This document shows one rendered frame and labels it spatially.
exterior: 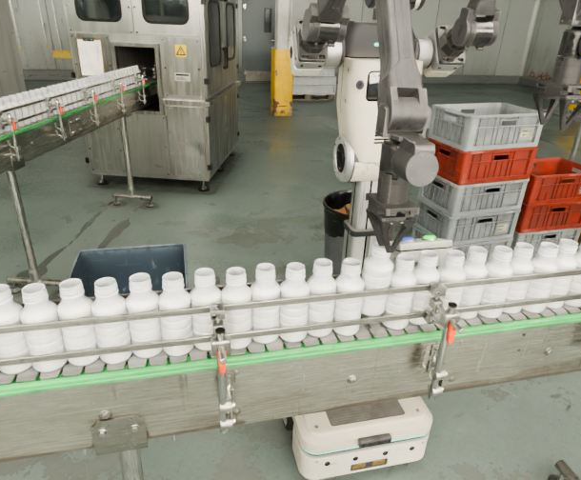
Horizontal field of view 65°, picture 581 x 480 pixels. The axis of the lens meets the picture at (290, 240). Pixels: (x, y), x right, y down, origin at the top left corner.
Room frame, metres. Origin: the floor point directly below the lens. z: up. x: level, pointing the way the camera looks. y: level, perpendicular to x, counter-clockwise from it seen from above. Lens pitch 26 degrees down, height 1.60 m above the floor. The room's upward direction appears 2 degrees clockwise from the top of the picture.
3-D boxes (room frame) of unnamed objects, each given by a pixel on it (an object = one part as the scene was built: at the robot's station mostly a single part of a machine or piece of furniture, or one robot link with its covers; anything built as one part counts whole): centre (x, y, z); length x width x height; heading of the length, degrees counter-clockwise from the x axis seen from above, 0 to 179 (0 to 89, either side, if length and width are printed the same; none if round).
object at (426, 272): (0.86, -0.29, 1.08); 0.06 x 0.06 x 0.17
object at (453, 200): (3.11, -1.27, 0.55); 0.61 x 0.41 x 0.22; 111
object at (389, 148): (0.80, -0.19, 1.38); 0.07 x 0.06 x 0.07; 13
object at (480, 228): (3.11, -1.27, 0.33); 0.61 x 0.41 x 0.22; 110
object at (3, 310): (0.66, 0.50, 1.08); 0.06 x 0.06 x 0.17
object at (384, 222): (0.80, -0.19, 1.25); 0.07 x 0.07 x 0.09; 14
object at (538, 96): (1.10, -0.59, 1.44); 0.07 x 0.07 x 0.09; 14
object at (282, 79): (8.55, 0.27, 0.55); 0.40 x 0.40 x 1.10; 14
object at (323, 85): (10.72, -0.12, 0.50); 1.24 x 1.03 x 1.00; 107
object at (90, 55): (4.33, 1.84, 1.22); 0.23 x 0.04 x 0.32; 86
